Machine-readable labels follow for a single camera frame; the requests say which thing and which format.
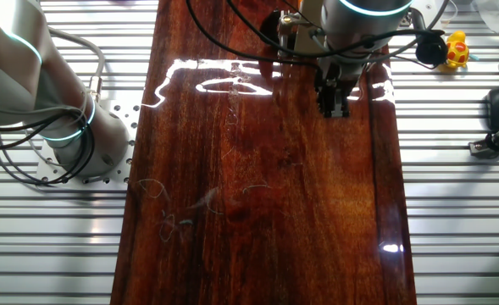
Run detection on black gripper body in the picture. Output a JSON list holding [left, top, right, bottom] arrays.
[[315, 58, 360, 92]]

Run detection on yellow orange turtle toy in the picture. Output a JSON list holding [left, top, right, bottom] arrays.
[[443, 29, 471, 71]]

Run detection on clear plastic cup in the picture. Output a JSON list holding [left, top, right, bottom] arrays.
[[441, 0, 460, 33]]

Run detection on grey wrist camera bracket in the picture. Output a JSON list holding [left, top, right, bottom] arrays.
[[403, 6, 427, 31]]

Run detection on thick grey base cable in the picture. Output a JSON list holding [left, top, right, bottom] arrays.
[[45, 25, 107, 105]]

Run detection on glossy red-brown wooden board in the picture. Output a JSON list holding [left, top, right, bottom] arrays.
[[109, 0, 419, 305]]

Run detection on white plastic bag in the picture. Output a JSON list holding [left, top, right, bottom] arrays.
[[471, 0, 499, 34]]

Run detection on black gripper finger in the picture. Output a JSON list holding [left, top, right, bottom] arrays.
[[316, 86, 334, 119], [340, 84, 355, 119]]

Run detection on thin white base cable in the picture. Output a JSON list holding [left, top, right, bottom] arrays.
[[0, 95, 96, 186]]

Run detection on perforated silver base plate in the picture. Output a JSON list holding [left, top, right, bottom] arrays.
[[35, 99, 142, 187]]

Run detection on black rounded box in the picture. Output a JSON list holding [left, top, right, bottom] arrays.
[[485, 87, 499, 133]]

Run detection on silver metal water tap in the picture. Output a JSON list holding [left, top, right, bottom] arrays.
[[275, 10, 305, 60]]

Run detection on black round disc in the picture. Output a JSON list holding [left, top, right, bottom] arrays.
[[258, 10, 282, 47]]

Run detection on black base cable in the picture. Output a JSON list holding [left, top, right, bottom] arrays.
[[0, 108, 97, 187]]

